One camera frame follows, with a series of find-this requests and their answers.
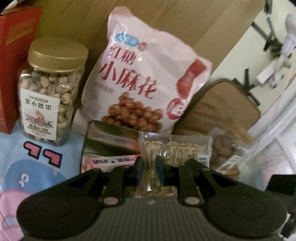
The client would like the clear sunflower seed packet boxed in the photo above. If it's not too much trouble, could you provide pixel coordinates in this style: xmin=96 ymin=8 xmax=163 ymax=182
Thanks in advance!
xmin=135 ymin=132 xmax=213 ymax=198

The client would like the black boxed snack package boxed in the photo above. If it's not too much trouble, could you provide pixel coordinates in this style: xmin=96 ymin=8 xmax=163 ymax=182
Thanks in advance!
xmin=81 ymin=120 xmax=141 ymax=173

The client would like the pecan jar white label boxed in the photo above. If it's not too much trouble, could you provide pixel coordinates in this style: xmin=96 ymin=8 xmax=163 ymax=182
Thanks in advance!
xmin=209 ymin=117 xmax=253 ymax=179

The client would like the pink blue cartoon blanket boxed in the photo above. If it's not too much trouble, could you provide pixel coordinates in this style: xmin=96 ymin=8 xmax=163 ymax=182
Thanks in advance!
xmin=1 ymin=125 xmax=84 ymax=240

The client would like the pink twist snack bag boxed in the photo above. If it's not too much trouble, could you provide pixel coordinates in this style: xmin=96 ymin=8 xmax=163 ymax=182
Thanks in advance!
xmin=74 ymin=6 xmax=212 ymax=134

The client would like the cashew jar gold lid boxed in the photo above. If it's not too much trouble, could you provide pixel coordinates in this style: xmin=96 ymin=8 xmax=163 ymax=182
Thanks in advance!
xmin=18 ymin=37 xmax=88 ymax=146

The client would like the white power strip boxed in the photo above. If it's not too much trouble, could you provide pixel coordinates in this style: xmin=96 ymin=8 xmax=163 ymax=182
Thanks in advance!
xmin=251 ymin=14 xmax=295 ymax=88

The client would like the brown cardboard backdrop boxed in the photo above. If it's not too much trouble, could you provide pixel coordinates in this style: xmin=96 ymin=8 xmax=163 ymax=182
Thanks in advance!
xmin=32 ymin=0 xmax=266 ymax=110

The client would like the red gift box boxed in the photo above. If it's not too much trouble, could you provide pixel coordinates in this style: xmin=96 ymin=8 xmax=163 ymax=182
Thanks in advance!
xmin=0 ymin=6 xmax=42 ymax=134

